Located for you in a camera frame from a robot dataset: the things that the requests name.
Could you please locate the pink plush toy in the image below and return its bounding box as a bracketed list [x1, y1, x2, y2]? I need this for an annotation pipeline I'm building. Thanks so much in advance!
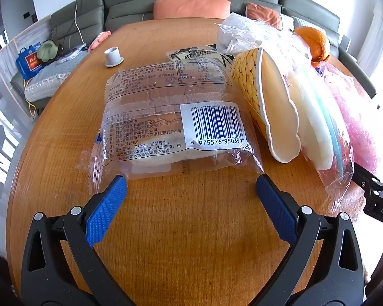
[88, 31, 112, 52]

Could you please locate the small orange cushion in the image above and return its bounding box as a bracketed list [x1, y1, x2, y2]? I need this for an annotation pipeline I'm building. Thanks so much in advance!
[245, 3, 282, 28]

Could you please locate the clear bread package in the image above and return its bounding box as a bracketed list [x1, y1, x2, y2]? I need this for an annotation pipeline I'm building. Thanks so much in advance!
[78, 62, 265, 195]

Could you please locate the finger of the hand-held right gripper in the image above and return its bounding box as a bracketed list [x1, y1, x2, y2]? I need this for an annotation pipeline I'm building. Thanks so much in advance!
[351, 162, 383, 198]

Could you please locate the white plastic bag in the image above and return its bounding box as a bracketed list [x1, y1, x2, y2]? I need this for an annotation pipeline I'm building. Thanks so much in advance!
[214, 13, 277, 53]

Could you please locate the black white snack packet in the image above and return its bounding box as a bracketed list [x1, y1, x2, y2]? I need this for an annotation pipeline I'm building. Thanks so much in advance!
[166, 45, 235, 71]

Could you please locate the clear bag of foam trays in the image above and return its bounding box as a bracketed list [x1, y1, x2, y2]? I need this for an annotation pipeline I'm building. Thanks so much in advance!
[260, 27, 355, 212]

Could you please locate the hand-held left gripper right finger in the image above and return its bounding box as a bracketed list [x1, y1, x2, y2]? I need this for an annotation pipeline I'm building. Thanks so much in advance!
[256, 174, 366, 306]

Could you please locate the yellow cable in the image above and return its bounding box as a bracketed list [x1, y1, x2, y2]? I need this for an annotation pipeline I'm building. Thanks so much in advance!
[23, 78, 38, 117]

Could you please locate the long orange cushion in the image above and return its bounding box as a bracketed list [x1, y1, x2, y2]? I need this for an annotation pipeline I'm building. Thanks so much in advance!
[153, 0, 231, 20]

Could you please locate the orange peel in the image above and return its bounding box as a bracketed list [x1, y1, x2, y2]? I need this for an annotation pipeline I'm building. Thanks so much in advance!
[293, 26, 331, 62]

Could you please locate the pink plastic bag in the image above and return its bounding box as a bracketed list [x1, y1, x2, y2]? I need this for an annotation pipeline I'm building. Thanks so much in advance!
[313, 60, 383, 179]

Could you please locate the clear plastic packet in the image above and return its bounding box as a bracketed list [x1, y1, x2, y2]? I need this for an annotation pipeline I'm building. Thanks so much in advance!
[59, 46, 87, 62]

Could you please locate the small white cup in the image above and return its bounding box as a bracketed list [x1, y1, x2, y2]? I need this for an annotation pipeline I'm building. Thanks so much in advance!
[105, 47, 124, 68]

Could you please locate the white charging cable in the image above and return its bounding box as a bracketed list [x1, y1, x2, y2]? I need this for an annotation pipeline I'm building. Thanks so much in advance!
[73, 0, 90, 44]

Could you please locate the corn print paper cup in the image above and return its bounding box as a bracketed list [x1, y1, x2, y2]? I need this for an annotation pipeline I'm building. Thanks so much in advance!
[231, 47, 302, 164]

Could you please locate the green hat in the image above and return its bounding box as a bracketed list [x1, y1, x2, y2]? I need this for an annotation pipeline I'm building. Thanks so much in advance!
[37, 40, 63, 62]

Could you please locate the grey green sofa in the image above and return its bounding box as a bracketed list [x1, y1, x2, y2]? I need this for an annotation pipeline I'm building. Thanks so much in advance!
[9, 0, 377, 99]

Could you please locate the grey quilted sofa cover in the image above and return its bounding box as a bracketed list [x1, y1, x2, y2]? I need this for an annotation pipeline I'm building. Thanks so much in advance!
[24, 49, 90, 103]

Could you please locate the blue shopping bag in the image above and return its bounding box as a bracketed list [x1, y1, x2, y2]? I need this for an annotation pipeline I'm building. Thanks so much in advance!
[16, 42, 43, 80]

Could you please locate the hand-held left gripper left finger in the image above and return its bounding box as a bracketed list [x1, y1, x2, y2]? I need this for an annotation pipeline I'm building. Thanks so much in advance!
[21, 175, 138, 306]

